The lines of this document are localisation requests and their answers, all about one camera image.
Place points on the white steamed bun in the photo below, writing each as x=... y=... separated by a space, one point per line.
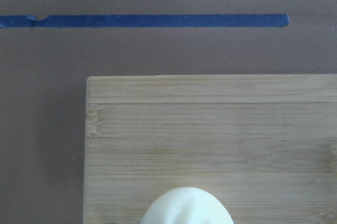
x=186 y=205

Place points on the bamboo cutting board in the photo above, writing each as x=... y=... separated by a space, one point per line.
x=263 y=145

